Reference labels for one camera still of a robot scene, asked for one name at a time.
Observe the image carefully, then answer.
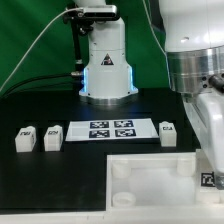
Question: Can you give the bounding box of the black cable bundle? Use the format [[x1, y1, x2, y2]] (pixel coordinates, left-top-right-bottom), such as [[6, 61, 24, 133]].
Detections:
[[0, 72, 83, 100]]

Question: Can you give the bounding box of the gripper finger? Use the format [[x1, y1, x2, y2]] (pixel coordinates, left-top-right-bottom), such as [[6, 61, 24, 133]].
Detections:
[[214, 173, 224, 190]]

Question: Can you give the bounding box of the white marker tag sheet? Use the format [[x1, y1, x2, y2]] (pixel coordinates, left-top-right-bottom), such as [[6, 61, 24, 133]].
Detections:
[[66, 118, 158, 142]]

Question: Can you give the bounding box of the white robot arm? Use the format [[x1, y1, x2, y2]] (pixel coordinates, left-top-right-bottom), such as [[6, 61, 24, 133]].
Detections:
[[73, 0, 224, 190]]

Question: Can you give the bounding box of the grey camera cable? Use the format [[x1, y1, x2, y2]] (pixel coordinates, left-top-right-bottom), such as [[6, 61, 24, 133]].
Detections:
[[0, 7, 83, 92]]

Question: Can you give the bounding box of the black mounted camera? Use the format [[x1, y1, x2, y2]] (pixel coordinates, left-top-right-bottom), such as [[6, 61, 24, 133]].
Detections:
[[63, 5, 119, 23]]

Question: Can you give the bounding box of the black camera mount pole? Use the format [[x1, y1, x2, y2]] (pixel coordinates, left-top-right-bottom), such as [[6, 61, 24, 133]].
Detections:
[[70, 20, 83, 72]]

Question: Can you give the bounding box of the white square table top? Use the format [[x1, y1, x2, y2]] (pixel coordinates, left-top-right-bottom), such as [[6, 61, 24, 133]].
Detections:
[[104, 152, 224, 213]]

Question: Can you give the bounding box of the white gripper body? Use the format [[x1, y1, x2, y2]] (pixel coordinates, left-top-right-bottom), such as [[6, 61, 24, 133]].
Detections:
[[182, 91, 224, 174]]

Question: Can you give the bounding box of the white front table rail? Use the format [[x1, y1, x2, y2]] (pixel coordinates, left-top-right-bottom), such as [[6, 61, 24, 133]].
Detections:
[[0, 214, 224, 224]]

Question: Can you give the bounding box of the white cable at right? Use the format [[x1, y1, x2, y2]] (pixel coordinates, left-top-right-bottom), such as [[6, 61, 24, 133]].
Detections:
[[141, 0, 168, 54]]

